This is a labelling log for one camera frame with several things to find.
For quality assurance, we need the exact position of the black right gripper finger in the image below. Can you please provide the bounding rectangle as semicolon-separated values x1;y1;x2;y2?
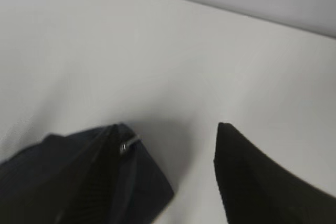
214;122;335;223

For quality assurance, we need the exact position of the dark blue lunch bag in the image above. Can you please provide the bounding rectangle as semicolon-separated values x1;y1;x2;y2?
1;124;174;223

